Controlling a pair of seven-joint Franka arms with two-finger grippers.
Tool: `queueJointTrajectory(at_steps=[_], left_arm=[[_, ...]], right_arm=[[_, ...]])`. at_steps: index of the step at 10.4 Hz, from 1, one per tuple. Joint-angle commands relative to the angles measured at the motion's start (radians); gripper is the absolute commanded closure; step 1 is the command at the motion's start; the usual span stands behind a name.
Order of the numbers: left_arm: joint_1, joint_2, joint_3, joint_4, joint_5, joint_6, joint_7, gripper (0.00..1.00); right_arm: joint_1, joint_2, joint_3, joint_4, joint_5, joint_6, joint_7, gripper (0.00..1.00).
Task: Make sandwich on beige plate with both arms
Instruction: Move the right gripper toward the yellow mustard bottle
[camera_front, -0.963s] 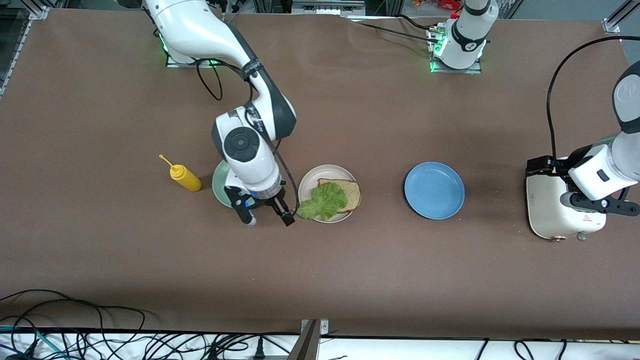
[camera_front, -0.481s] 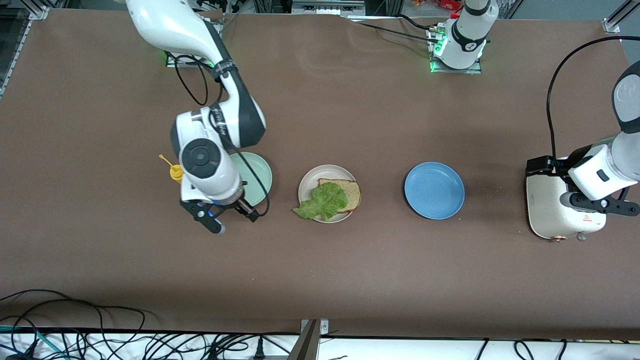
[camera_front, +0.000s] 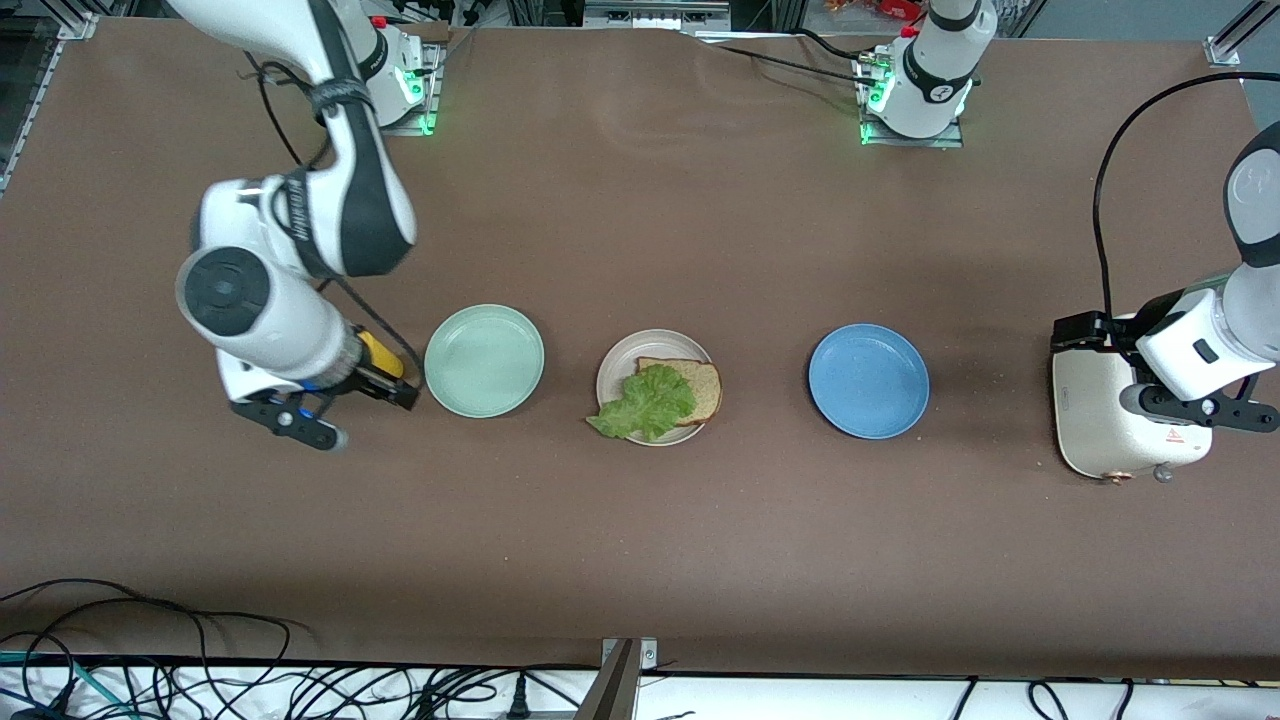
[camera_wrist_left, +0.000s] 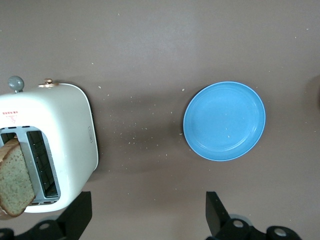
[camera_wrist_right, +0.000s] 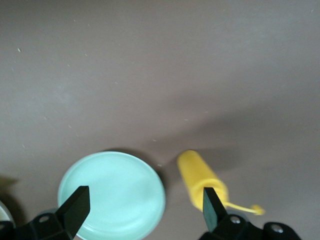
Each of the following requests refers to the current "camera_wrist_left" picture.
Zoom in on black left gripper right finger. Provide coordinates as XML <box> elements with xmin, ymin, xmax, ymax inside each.
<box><xmin>205</xmin><ymin>191</ymin><xmax>301</xmax><ymax>240</ymax></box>

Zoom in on brown bread slice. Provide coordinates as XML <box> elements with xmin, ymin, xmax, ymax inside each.
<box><xmin>0</xmin><ymin>138</ymin><xmax>36</xmax><ymax>221</ymax></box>

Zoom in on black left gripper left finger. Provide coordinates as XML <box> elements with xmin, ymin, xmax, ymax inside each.
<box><xmin>0</xmin><ymin>191</ymin><xmax>93</xmax><ymax>240</ymax></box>

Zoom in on white two-slot toaster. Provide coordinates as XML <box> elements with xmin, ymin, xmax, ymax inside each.
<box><xmin>0</xmin><ymin>75</ymin><xmax>100</xmax><ymax>214</ymax></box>

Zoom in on blue round plate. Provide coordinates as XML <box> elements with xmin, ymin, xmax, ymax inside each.
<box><xmin>182</xmin><ymin>80</ymin><xmax>267</xmax><ymax>162</ymax></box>

